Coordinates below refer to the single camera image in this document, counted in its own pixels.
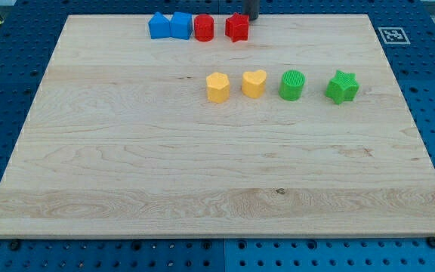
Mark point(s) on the yellow hexagon block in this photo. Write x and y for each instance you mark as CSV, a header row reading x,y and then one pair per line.
x,y
218,87

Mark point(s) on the black bolt front right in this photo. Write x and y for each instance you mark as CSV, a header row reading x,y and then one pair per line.
x,y
431,242

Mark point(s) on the blue pentagon block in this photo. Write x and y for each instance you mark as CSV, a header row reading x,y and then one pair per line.
x,y
159,26

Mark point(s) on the green star block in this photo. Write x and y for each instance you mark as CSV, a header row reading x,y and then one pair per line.
x,y
342,87

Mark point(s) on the yellow heart block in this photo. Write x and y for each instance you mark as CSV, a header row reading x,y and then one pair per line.
x,y
253,83

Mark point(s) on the red cylinder block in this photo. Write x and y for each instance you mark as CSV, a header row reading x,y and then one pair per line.
x,y
204,28

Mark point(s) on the black bolt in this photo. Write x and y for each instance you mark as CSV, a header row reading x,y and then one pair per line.
x,y
14,245
431,242

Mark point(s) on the red star block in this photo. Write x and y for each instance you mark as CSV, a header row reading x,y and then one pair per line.
x,y
237,26

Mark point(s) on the light wooden board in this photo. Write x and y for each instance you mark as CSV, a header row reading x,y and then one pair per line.
x,y
121,141

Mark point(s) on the green cylinder block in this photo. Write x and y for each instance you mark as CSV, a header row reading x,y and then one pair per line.
x,y
291,85

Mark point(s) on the blue cube block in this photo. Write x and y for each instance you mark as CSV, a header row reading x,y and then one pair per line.
x,y
181,25

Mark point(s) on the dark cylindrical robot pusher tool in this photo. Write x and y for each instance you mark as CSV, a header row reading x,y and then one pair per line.
x,y
251,8

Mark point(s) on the black bolt front left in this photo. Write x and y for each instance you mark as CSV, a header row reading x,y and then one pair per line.
x,y
14,245

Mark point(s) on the white fiducial marker tag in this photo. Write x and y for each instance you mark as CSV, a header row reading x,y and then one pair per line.
x,y
393,35

